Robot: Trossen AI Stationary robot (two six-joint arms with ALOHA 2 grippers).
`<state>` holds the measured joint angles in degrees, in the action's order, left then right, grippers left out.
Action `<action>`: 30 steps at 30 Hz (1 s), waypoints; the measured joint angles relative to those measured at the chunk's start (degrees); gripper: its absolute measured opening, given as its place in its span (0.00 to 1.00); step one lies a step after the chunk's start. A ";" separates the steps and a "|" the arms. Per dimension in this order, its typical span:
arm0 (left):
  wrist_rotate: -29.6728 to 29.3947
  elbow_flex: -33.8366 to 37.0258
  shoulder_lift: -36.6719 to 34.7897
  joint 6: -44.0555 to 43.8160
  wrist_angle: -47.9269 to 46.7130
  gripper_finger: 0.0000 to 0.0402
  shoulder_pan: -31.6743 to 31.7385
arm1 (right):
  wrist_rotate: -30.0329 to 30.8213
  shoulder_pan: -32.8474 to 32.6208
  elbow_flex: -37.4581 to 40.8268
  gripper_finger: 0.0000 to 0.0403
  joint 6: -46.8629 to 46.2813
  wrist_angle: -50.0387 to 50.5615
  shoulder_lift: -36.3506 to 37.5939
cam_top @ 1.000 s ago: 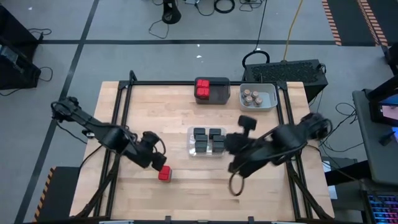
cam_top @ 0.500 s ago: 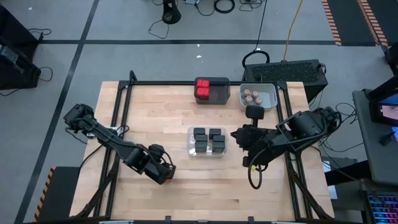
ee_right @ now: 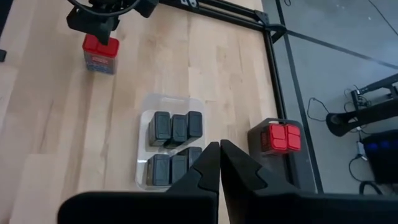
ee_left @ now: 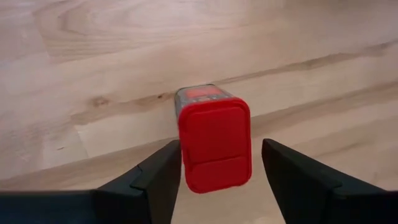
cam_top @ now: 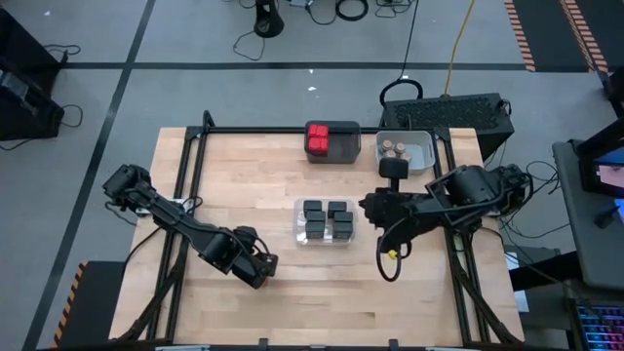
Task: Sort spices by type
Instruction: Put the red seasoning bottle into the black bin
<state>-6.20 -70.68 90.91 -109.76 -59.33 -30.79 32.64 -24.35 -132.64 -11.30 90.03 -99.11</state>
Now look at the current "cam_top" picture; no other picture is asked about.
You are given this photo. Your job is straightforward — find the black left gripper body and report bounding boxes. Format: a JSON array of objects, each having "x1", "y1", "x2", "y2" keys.
[{"x1": 232, "y1": 226, "x2": 280, "y2": 290}]

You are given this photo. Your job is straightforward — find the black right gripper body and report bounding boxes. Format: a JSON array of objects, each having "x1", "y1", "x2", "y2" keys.
[{"x1": 374, "y1": 189, "x2": 433, "y2": 245}]

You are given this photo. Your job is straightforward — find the dark tea boxes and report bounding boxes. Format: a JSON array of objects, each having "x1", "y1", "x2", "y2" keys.
[{"x1": 331, "y1": 221, "x2": 355, "y2": 241}]

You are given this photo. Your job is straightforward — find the clear plastic bin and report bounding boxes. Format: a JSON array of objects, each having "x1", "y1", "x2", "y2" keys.
[{"x1": 292, "y1": 196, "x2": 360, "y2": 247}]

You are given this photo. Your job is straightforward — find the white plastic bin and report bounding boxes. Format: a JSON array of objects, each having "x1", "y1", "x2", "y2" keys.
[{"x1": 374, "y1": 130, "x2": 437, "y2": 176}]

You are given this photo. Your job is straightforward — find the dark grey translucent bin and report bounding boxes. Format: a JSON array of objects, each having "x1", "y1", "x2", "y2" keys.
[{"x1": 303, "y1": 120, "x2": 363, "y2": 165}]

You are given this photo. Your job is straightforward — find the black perforated box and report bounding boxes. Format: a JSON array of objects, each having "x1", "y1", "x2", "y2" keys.
[{"x1": 379, "y1": 91, "x2": 517, "y2": 162}]

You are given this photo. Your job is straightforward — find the black mat hazard stripes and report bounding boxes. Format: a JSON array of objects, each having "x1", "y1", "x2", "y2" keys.
[
  {"x1": 503, "y1": 0, "x2": 611, "y2": 74},
  {"x1": 51, "y1": 259, "x2": 127, "y2": 350}
]

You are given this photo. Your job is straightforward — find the grey desk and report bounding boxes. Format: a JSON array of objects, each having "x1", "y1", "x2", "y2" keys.
[{"x1": 552, "y1": 138, "x2": 624, "y2": 293}]

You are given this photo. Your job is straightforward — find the computer monitor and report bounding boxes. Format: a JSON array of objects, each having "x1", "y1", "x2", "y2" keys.
[{"x1": 576, "y1": 118, "x2": 624, "y2": 200}]

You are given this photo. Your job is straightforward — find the black round floor stand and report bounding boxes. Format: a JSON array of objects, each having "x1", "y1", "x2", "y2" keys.
[{"x1": 253, "y1": 0, "x2": 286, "y2": 40}]

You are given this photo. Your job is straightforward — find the backlit rainbow keyboard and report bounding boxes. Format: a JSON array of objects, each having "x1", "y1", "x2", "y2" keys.
[{"x1": 573, "y1": 302, "x2": 624, "y2": 351}]

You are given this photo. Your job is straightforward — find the black equipment case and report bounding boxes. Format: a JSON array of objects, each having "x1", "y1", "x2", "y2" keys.
[
  {"x1": 0, "y1": 7, "x2": 62, "y2": 74},
  {"x1": 0, "y1": 66, "x2": 66, "y2": 142}
]

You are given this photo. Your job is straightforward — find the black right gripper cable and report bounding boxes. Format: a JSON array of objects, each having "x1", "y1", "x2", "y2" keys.
[{"x1": 375, "y1": 216, "x2": 413, "y2": 284}]

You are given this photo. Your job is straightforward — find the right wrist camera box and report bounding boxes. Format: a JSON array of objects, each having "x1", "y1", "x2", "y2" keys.
[{"x1": 378, "y1": 156, "x2": 410, "y2": 194}]

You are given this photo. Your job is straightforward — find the black looped floor cable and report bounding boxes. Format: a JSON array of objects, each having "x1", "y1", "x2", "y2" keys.
[{"x1": 378, "y1": 77, "x2": 425, "y2": 109}]

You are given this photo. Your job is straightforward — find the black table frame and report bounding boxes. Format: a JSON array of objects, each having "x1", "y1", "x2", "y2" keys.
[{"x1": 110, "y1": 109, "x2": 527, "y2": 351}]

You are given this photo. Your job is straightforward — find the thin black hanging cable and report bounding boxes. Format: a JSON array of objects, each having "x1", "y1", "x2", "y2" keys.
[{"x1": 399, "y1": 0, "x2": 422, "y2": 82}]

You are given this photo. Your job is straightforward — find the yellow cable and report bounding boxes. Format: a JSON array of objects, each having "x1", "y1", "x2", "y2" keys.
[{"x1": 444, "y1": 0, "x2": 477, "y2": 97}]

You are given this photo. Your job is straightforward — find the coiled black cable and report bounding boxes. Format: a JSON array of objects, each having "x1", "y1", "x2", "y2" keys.
[{"x1": 334, "y1": 0, "x2": 371, "y2": 22}]

